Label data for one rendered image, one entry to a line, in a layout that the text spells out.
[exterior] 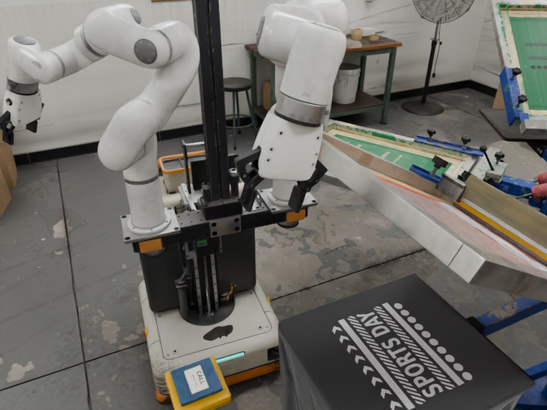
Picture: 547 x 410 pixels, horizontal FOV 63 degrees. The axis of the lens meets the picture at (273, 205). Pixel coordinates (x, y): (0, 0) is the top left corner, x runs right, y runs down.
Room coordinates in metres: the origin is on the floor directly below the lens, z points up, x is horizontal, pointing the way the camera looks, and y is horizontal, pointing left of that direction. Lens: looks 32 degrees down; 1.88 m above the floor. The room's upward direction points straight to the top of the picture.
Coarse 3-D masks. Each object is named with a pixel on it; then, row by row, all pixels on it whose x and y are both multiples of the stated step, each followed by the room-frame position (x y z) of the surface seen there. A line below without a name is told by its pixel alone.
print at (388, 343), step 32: (352, 320) 0.89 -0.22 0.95; (384, 320) 0.89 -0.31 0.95; (416, 320) 0.89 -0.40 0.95; (352, 352) 0.78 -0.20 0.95; (384, 352) 0.78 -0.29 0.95; (416, 352) 0.78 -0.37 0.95; (448, 352) 0.78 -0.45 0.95; (384, 384) 0.69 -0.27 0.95; (416, 384) 0.69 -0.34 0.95; (448, 384) 0.69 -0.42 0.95
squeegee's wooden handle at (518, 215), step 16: (464, 192) 1.08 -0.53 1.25; (480, 192) 1.05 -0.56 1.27; (496, 192) 1.02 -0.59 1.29; (496, 208) 0.99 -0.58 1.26; (512, 208) 0.96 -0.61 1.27; (528, 208) 0.94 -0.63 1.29; (512, 224) 0.93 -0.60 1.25; (528, 224) 0.91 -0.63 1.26; (544, 224) 0.89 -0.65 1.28; (544, 240) 0.86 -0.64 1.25
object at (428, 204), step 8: (376, 176) 0.97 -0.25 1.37; (392, 184) 0.96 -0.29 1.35; (400, 192) 0.90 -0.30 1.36; (408, 192) 0.95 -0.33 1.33; (416, 192) 1.03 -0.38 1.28; (416, 200) 0.89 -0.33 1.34; (424, 200) 0.95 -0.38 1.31; (432, 200) 1.03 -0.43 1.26; (424, 208) 0.83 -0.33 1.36; (432, 208) 0.89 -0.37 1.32; (440, 208) 0.95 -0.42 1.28; (456, 208) 1.10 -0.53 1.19; (440, 216) 0.83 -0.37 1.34; (448, 216) 0.88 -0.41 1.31; (456, 216) 0.94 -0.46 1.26; (464, 224) 0.89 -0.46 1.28; (480, 224) 1.03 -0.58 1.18; (480, 232) 0.89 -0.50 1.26
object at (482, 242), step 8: (448, 224) 0.78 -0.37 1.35; (456, 224) 0.83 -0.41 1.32; (456, 232) 0.73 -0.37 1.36; (464, 232) 0.78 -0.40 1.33; (472, 232) 0.83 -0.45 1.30; (472, 240) 0.73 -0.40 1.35; (480, 240) 0.77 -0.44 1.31; (488, 240) 0.82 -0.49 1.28; (480, 248) 0.69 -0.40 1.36; (488, 248) 0.73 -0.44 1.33; (496, 248) 0.77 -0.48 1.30; (504, 248) 0.82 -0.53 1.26; (504, 256) 0.72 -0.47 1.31; (512, 256) 0.76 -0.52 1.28; (528, 256) 0.87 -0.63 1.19; (528, 264) 0.76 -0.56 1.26; (544, 264) 0.86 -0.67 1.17
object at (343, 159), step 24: (336, 144) 0.99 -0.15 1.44; (336, 168) 0.74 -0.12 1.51; (360, 168) 0.70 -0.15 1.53; (384, 168) 1.06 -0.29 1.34; (360, 192) 0.66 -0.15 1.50; (384, 192) 0.62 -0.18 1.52; (432, 192) 1.14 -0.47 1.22; (408, 216) 0.56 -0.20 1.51; (432, 216) 0.57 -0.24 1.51; (432, 240) 0.51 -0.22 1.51; (456, 240) 0.49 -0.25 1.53; (456, 264) 0.46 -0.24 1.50; (480, 264) 0.44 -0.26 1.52; (504, 264) 0.47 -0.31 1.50; (504, 288) 0.47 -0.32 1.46; (528, 288) 0.49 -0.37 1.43
